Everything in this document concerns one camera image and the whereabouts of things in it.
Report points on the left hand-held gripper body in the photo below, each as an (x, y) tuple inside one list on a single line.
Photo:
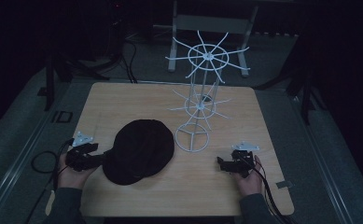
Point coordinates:
[(80, 152)]

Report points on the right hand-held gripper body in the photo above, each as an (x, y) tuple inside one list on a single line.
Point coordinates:
[(242, 158)]

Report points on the black cap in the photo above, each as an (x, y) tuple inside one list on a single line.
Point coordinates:
[(138, 151)]

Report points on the person's right hand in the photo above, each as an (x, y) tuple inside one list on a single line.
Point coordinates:
[(249, 183)]

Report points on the person's left hand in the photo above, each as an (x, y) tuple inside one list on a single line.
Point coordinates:
[(72, 178)]

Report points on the grey tape piece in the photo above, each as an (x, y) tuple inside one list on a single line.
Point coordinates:
[(284, 184)]

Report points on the dark stand legs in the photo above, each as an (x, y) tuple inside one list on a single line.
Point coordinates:
[(300, 90)]

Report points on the black tripod stand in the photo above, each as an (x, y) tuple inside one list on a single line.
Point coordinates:
[(76, 62)]

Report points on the black rectangular floor bracket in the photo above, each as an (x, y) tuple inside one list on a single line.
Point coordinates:
[(63, 116)]

